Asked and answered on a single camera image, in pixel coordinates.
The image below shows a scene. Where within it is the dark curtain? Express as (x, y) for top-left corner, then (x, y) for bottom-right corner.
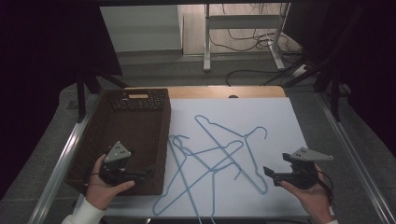
(0, 0), (123, 200)
(283, 0), (396, 158)

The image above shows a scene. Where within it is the white power strip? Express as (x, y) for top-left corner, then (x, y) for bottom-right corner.
(292, 63), (310, 77)

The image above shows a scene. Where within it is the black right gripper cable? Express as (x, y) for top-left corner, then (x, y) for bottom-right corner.
(317, 169), (335, 207)

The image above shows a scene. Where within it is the aluminium rail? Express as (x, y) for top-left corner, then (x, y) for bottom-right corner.
(29, 92), (102, 224)
(317, 92), (396, 224)

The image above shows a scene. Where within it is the tangle of black floor cables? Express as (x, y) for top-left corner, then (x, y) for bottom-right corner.
(208, 3), (304, 58)

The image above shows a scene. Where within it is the person's left hand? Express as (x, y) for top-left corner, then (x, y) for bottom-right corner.
(85, 153), (136, 211)

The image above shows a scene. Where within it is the person's right hand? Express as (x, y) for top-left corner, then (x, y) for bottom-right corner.
(279, 162), (334, 222)

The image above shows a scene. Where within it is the white cabinet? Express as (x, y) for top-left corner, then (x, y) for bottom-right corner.
(100, 5), (183, 53)

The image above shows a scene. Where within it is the white metal desk frame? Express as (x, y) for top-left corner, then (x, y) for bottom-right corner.
(203, 3), (292, 73)

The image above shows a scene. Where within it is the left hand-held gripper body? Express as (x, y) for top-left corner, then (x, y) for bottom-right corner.
(98, 140), (132, 187)

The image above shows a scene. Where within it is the black floor cable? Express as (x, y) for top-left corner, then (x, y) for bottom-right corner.
(225, 68), (281, 87)

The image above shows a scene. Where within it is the blue wire clothes hanger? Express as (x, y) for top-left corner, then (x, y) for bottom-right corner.
(152, 134), (245, 217)
(194, 115), (269, 195)
(167, 134), (244, 224)

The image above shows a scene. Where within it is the black metal stand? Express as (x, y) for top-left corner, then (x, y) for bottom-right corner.
(264, 3), (368, 122)
(76, 66), (129, 124)

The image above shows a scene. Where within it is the brown woven basket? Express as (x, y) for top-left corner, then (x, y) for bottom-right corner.
(65, 88), (172, 197)

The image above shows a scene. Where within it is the white table mat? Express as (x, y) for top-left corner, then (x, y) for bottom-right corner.
(74, 97), (312, 217)

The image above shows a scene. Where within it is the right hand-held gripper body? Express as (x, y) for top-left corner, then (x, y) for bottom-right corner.
(289, 147), (334, 190)

